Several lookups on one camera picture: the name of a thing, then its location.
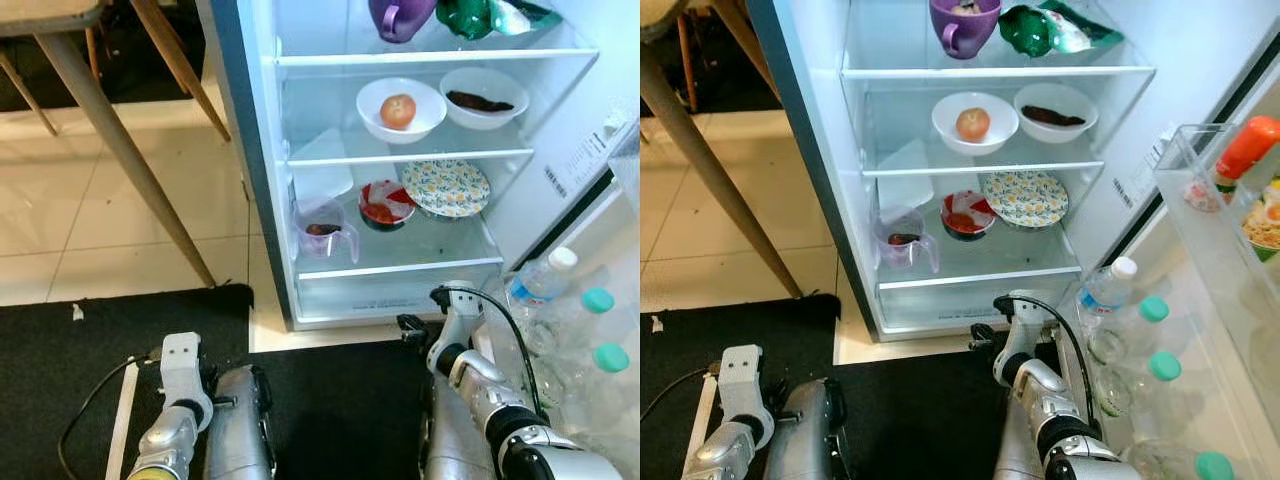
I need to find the pink transparent measuring jug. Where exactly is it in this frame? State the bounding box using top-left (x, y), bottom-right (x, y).
top-left (874, 207), bottom-right (942, 275)
top-left (292, 197), bottom-right (362, 265)

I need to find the silver fridge body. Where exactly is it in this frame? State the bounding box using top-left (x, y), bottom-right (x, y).
top-left (745, 0), bottom-right (1280, 343)
top-left (195, 0), bottom-right (641, 333)

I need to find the grey left robot leg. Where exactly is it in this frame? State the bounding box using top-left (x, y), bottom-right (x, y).
top-left (203, 365), bottom-right (277, 480)
top-left (765, 378), bottom-right (853, 480)

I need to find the grey robot leg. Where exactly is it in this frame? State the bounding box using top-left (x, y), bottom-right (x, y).
top-left (420, 380), bottom-right (501, 480)
top-left (203, 365), bottom-right (277, 480)
top-left (994, 395), bottom-right (1047, 480)
top-left (765, 378), bottom-right (853, 480)

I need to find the long white tape strip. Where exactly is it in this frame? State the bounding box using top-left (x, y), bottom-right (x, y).
top-left (685, 372), bottom-right (722, 480)
top-left (104, 359), bottom-right (142, 480)

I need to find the black floor mat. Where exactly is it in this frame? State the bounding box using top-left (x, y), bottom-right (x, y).
top-left (0, 284), bottom-right (443, 480)
top-left (640, 294), bottom-right (1003, 480)

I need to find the grey right robot leg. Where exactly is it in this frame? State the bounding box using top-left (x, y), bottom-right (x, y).
top-left (994, 395), bottom-right (1047, 480)
top-left (420, 380), bottom-right (501, 480)

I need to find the white cap water bottle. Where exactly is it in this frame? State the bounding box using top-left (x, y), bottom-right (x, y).
top-left (503, 246), bottom-right (580, 313)
top-left (1074, 256), bottom-right (1140, 323)

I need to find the floral patterned plate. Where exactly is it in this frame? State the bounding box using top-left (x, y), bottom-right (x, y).
top-left (979, 170), bottom-right (1070, 229)
top-left (401, 159), bottom-right (492, 219)

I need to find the teal cap clear bottle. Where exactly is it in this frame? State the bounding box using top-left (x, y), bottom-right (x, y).
top-left (1105, 351), bottom-right (1184, 421)
top-left (555, 342), bottom-right (632, 411)
top-left (545, 286), bottom-right (615, 351)
top-left (1140, 450), bottom-right (1235, 480)
top-left (1100, 295), bottom-right (1170, 366)

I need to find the white bowl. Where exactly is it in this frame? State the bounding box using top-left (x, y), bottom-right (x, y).
top-left (439, 66), bottom-right (532, 132)
top-left (355, 77), bottom-right (449, 145)
top-left (931, 92), bottom-right (1020, 157)
top-left (1012, 83), bottom-right (1100, 145)

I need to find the red apple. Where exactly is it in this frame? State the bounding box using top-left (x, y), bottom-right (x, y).
top-left (379, 93), bottom-right (418, 131)
top-left (955, 107), bottom-right (993, 144)

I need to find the dark brown food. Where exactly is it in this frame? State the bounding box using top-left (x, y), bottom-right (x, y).
top-left (1021, 105), bottom-right (1087, 127)
top-left (446, 90), bottom-right (517, 114)

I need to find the light wooden table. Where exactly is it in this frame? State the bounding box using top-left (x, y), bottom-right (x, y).
top-left (640, 0), bottom-right (807, 300)
top-left (0, 0), bottom-right (233, 290)

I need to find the instant noodle packet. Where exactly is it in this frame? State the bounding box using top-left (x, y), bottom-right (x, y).
top-left (1240, 178), bottom-right (1280, 253)

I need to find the purple mug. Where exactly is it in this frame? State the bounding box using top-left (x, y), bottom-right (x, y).
top-left (929, 0), bottom-right (1004, 61)
top-left (367, 0), bottom-right (439, 45)

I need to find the green snack bag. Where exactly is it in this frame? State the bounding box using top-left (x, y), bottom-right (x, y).
top-left (436, 0), bottom-right (564, 42)
top-left (999, 0), bottom-right (1124, 59)

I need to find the red sauce bottle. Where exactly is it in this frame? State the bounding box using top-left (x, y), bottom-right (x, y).
top-left (1212, 114), bottom-right (1280, 198)

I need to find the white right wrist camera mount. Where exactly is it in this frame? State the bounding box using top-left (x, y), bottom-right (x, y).
top-left (440, 280), bottom-right (492, 353)
top-left (1004, 290), bottom-right (1052, 361)

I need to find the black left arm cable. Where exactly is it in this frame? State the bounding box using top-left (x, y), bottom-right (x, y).
top-left (641, 366), bottom-right (724, 426)
top-left (57, 354), bottom-right (167, 480)

